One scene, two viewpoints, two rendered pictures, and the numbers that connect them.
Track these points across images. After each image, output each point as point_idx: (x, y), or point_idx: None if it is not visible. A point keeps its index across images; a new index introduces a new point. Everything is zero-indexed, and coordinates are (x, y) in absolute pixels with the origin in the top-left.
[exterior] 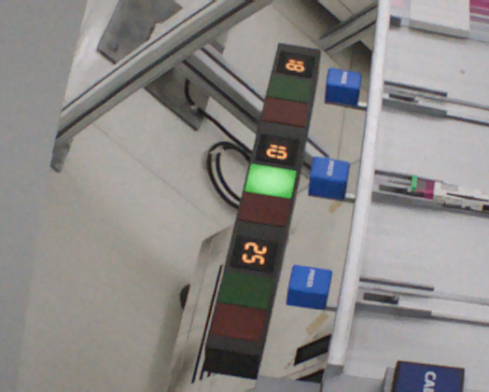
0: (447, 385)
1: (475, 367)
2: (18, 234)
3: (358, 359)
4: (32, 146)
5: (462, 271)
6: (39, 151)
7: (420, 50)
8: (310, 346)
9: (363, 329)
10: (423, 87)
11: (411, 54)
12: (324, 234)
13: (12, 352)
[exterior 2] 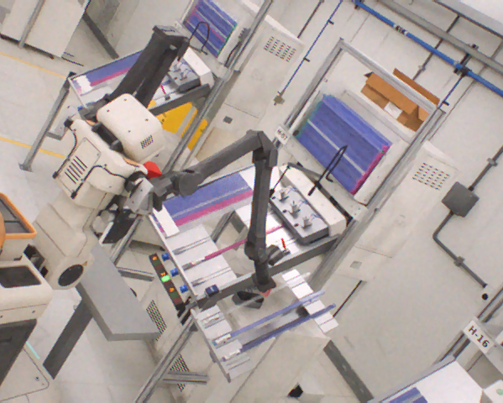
0: (214, 287)
1: (217, 284)
2: (139, 306)
3: (198, 293)
4: (130, 294)
5: (205, 272)
6: (132, 294)
7: (173, 241)
8: (179, 312)
9: (196, 289)
10: (178, 248)
11: (172, 243)
12: (165, 290)
13: (152, 322)
